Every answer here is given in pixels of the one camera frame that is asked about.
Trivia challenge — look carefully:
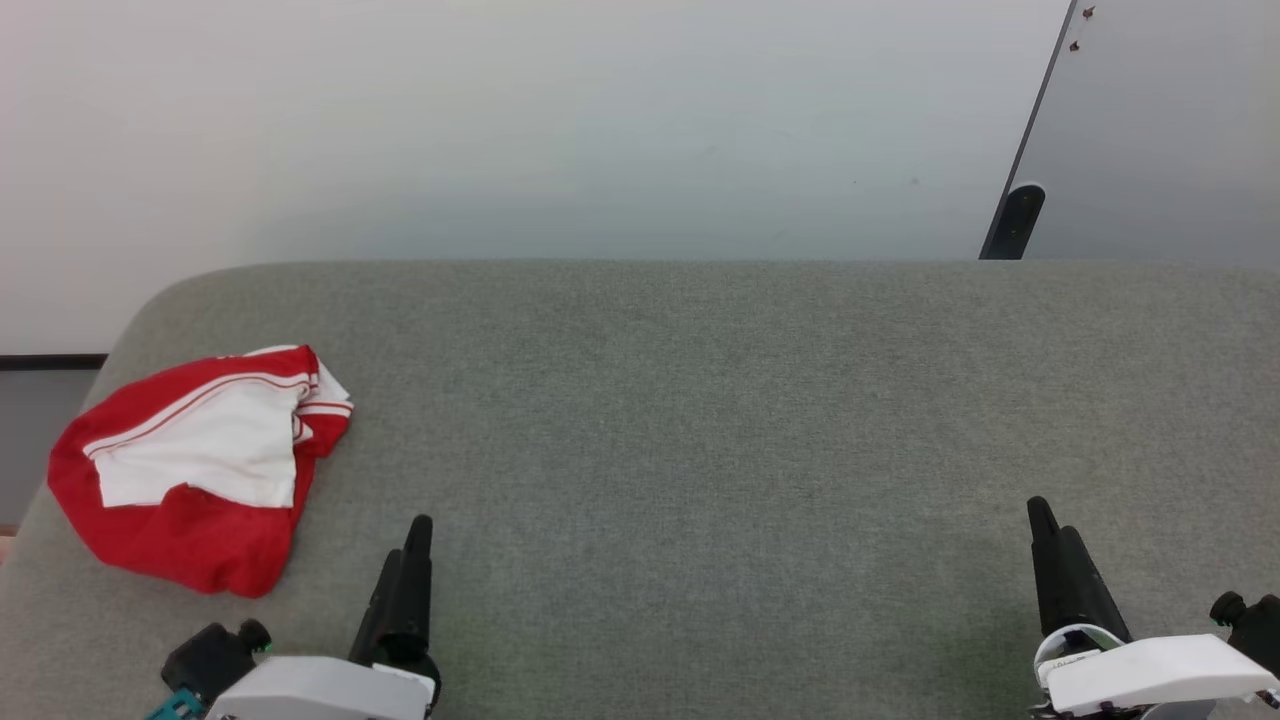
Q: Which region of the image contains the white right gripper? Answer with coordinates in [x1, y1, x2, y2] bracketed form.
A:
[1026, 496, 1280, 720]

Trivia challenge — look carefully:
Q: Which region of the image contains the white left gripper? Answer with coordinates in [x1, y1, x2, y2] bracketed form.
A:
[205, 514, 442, 720]

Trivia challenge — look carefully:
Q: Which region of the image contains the red and white Bulls jersey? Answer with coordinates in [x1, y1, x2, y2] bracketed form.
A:
[47, 345, 355, 599]

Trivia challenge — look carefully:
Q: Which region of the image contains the dark baseboard strip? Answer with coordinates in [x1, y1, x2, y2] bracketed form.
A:
[0, 353, 109, 372]

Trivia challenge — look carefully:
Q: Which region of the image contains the grey partition panel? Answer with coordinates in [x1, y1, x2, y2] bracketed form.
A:
[1000, 0, 1280, 264]

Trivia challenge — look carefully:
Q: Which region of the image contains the teal cable connector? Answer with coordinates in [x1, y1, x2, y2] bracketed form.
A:
[147, 689, 207, 720]

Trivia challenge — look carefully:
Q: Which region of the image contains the black oval post foot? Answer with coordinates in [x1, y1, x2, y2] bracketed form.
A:
[988, 183, 1047, 260]

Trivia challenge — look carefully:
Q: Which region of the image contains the dark metal frame post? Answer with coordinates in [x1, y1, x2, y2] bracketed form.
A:
[979, 0, 1081, 261]

